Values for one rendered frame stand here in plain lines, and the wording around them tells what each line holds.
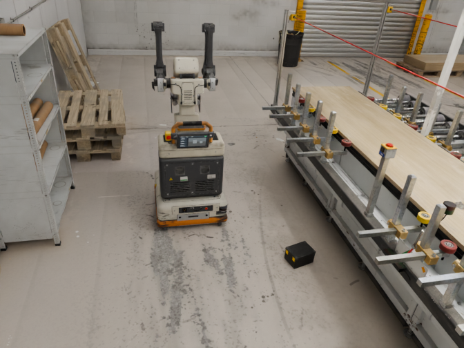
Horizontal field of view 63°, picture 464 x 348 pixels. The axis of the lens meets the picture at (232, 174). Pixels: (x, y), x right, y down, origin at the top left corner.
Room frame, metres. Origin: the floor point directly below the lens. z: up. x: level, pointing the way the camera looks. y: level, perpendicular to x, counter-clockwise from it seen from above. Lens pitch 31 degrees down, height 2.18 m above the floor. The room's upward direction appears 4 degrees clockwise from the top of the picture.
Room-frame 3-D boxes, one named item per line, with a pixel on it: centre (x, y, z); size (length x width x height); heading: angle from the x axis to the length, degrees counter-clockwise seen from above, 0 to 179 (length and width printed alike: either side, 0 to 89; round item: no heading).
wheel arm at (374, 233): (1.78, -0.96, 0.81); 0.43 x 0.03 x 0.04; 104
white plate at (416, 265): (1.61, -1.03, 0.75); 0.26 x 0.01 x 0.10; 14
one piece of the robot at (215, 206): (2.65, 0.29, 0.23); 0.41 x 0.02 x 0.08; 104
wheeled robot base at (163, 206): (2.96, 0.39, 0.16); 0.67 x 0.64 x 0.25; 14
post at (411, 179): (1.83, -1.00, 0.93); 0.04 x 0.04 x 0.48; 14
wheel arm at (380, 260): (1.52, -0.99, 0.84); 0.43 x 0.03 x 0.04; 104
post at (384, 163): (2.08, -0.94, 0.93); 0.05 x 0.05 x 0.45; 14
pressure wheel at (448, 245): (1.57, -1.18, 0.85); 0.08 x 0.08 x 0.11
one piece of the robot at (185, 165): (2.88, 0.37, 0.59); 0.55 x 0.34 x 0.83; 104
